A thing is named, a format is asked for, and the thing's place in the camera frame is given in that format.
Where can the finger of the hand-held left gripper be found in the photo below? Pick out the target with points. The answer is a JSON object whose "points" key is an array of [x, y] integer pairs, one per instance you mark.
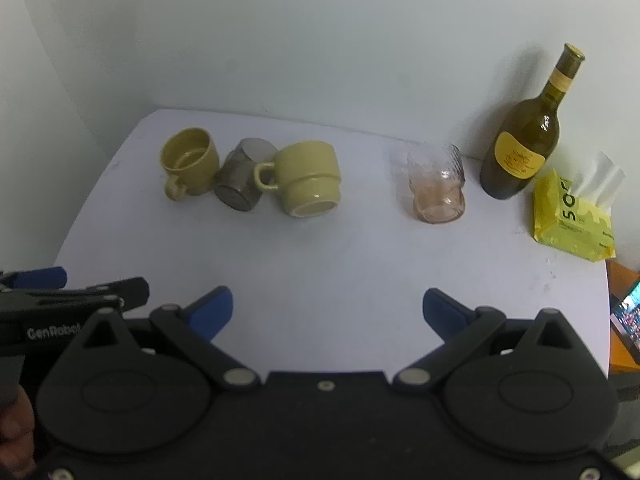
{"points": [[42, 277], [130, 291]]}

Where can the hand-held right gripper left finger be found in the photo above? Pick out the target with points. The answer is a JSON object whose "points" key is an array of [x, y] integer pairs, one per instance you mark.
{"points": [[212, 310]]}

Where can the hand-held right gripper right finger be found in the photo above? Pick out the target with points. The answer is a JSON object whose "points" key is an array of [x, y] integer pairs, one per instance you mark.
{"points": [[442, 312]]}

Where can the grey metal cup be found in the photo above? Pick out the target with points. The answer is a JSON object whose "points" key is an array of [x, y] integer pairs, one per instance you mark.
{"points": [[240, 180]]}

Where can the person's left hand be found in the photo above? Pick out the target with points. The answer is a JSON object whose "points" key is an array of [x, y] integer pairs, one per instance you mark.
{"points": [[15, 425]]}

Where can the pink ribbed drinking glass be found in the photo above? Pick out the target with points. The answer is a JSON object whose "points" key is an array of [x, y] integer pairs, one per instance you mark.
{"points": [[440, 190]]}

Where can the mustard yellow mug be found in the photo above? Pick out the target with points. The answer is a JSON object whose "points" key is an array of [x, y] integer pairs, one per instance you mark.
{"points": [[192, 160]]}

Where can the yellow tissue pack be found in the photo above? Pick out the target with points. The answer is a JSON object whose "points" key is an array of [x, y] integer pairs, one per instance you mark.
{"points": [[570, 220]]}

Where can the pale yellow-green mug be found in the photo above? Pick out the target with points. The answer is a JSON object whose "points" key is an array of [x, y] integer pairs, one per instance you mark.
{"points": [[307, 180]]}

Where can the dark glass bottle yellow label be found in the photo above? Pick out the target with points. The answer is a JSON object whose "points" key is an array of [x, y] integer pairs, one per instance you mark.
{"points": [[522, 155]]}

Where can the lit screen device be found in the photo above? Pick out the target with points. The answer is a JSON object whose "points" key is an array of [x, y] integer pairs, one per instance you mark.
{"points": [[629, 317]]}

